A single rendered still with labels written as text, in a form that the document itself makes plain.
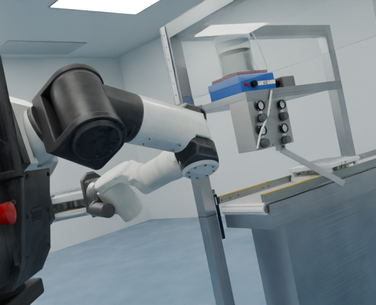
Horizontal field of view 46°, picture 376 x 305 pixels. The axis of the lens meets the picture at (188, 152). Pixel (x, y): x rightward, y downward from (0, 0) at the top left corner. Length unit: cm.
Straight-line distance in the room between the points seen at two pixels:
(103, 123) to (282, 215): 127
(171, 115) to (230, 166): 563
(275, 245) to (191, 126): 121
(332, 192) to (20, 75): 569
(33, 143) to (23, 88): 633
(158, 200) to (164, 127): 694
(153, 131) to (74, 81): 16
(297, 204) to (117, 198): 102
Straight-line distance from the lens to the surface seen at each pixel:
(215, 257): 199
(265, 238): 201
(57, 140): 70
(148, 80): 750
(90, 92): 72
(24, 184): 73
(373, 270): 243
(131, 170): 102
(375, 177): 239
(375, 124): 526
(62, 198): 133
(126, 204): 107
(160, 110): 80
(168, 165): 97
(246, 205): 186
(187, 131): 83
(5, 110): 70
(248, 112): 173
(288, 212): 187
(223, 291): 203
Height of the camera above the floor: 111
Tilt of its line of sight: 1 degrees down
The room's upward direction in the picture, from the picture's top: 11 degrees counter-clockwise
